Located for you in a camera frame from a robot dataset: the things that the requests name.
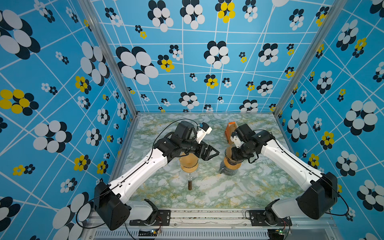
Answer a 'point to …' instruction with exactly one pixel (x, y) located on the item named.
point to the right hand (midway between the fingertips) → (235, 156)
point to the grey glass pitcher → (224, 169)
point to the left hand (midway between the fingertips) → (213, 149)
